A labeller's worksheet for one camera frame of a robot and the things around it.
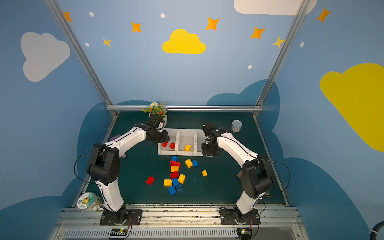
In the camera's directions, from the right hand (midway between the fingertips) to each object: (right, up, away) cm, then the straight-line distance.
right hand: (207, 152), depth 87 cm
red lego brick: (-34, -17, -1) cm, 38 cm away
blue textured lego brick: (-17, -20, -3) cm, 26 cm away
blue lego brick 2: (-7, -8, +6) cm, 12 cm away
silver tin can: (+23, +16, +20) cm, 35 cm away
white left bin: (-25, +1, +14) cm, 29 cm away
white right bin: (-4, +7, +15) cm, 17 cm away
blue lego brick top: (-21, -5, +8) cm, 23 cm away
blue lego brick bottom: (-21, -20, -5) cm, 29 cm away
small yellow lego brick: (-2, -13, +1) cm, 13 cm away
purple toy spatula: (-67, +6, +17) cm, 70 cm away
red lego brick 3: (-21, -7, +4) cm, 23 cm away
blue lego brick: (-19, -16, -3) cm, 25 cm away
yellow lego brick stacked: (-21, -11, +3) cm, 23 cm away
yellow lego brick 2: (-12, -7, +4) cm, 14 cm away
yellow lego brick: (-15, -15, -2) cm, 22 cm away
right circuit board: (+17, -39, -14) cm, 45 cm away
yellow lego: (-13, +1, +11) cm, 17 cm away
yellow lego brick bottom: (-23, -17, -3) cm, 29 cm away
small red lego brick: (-29, +3, +13) cm, 32 cm away
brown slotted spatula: (+20, -14, +1) cm, 24 cm away
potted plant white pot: (-33, +27, +14) cm, 45 cm away
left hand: (-26, +8, +8) cm, 28 cm away
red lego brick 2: (-20, -14, -1) cm, 24 cm away
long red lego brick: (-23, +2, +14) cm, 27 cm away
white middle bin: (-14, +8, +17) cm, 23 cm away
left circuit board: (-46, -38, -14) cm, 61 cm away
